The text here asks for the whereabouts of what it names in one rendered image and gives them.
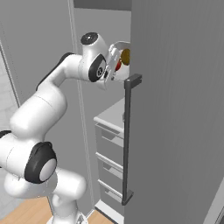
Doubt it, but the white vegetable container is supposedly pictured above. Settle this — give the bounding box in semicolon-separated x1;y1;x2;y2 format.
110;40;131;83

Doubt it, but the grey fridge door with handle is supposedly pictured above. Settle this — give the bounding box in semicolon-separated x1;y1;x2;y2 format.
123;0;224;224

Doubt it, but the yellow-brown avocado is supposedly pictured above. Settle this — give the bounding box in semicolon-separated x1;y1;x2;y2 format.
121;48;131;66

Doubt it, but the grey fridge drawer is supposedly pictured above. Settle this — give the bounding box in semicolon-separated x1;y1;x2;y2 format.
95;151;124;188
94;122;125;159
97;178;123;208

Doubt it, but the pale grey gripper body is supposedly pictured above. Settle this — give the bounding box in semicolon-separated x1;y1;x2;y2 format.
102;44;122;90

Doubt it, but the red tomato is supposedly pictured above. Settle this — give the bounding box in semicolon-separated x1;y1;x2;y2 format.
115;59;123;72

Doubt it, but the dark grey door handle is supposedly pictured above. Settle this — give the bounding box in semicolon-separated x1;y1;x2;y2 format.
121;73;144;207

